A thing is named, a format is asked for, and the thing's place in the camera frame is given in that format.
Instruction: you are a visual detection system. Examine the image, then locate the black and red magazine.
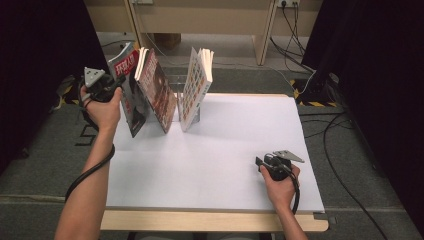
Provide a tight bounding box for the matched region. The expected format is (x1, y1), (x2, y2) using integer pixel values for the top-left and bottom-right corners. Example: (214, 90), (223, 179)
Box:
(107, 41), (151, 139)

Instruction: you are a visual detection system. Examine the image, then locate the white floor cable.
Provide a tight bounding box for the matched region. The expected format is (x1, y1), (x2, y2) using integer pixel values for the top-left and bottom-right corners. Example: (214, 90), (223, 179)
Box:
(145, 32), (317, 98)

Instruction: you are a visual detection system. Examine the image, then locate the grey table bracket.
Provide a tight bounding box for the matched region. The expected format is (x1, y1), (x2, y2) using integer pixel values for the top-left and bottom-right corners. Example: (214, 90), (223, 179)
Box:
(313, 212), (338, 225)

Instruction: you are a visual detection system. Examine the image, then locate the pale cloth strip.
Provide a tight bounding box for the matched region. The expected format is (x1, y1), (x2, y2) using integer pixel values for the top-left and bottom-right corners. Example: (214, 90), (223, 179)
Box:
(49, 74), (76, 113)

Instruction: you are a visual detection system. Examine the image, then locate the black stand base striped tape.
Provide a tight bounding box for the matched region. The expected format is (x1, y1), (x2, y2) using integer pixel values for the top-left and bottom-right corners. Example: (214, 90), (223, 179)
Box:
(289, 71), (339, 108)
(63, 73), (110, 106)

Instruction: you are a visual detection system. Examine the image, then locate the person's left hand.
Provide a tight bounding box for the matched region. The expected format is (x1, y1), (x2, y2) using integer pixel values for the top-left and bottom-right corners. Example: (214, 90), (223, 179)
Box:
(80, 86), (123, 134)

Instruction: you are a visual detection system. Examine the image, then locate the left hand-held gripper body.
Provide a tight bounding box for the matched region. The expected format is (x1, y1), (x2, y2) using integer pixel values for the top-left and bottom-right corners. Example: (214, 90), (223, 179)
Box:
(82, 67), (118, 103)

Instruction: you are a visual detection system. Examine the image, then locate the beige desk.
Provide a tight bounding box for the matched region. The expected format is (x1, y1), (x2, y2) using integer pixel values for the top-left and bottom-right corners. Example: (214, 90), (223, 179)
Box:
(83, 0), (324, 67)

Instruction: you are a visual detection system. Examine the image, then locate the person's right hand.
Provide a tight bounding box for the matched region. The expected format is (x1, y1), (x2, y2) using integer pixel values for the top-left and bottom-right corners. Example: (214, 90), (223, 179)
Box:
(259, 164), (301, 213)

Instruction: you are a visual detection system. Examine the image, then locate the left hand-held gripper cable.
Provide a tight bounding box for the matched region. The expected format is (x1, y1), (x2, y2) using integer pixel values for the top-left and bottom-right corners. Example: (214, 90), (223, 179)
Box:
(64, 78), (117, 203)

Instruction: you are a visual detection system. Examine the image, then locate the black floor cable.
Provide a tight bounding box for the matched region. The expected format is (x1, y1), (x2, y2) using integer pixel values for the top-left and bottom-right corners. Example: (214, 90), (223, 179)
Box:
(298, 111), (391, 240)
(99, 39), (129, 51)

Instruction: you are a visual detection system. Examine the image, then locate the hand-held gripper cable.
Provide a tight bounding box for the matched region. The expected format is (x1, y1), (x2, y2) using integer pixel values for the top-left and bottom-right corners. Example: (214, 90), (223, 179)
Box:
(64, 78), (117, 203)
(287, 172), (301, 215)

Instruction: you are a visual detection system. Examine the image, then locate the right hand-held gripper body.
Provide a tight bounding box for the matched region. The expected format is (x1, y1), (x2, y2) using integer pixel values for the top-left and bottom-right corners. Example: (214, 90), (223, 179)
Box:
(266, 149), (305, 182)

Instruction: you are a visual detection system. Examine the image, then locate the white table cover sheet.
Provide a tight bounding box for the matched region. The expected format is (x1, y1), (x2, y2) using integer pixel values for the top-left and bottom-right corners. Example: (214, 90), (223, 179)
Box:
(105, 92), (326, 214)

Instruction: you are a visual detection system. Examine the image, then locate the right hand-held gripper cable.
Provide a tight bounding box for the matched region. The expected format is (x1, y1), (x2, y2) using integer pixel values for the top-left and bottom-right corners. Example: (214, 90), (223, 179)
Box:
(287, 172), (301, 215)

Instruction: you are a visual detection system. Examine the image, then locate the clear acrylic book rack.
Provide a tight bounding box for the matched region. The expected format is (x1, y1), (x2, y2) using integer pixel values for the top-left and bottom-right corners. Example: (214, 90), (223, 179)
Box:
(133, 74), (202, 124)

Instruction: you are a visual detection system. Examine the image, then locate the wooden table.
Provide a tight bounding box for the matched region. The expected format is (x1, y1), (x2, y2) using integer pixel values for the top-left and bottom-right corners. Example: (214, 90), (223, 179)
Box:
(99, 92), (330, 233)

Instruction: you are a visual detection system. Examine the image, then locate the magazine with purple back cover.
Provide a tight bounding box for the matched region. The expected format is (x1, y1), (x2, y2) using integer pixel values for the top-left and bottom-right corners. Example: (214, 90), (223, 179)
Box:
(134, 48), (178, 135)

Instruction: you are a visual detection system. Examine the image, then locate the black power cable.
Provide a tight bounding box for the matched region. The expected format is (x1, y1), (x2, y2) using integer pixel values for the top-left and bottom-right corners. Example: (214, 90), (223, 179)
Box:
(280, 0), (308, 56)
(269, 36), (316, 74)

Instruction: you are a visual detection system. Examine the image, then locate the black curtain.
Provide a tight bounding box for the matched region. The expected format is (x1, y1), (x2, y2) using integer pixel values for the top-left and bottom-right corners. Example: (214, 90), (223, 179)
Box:
(300, 0), (424, 236)
(0, 0), (112, 176)

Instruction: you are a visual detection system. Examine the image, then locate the white book with picture grid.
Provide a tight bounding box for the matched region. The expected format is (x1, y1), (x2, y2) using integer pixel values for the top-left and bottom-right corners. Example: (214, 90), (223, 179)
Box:
(178, 46), (215, 133)

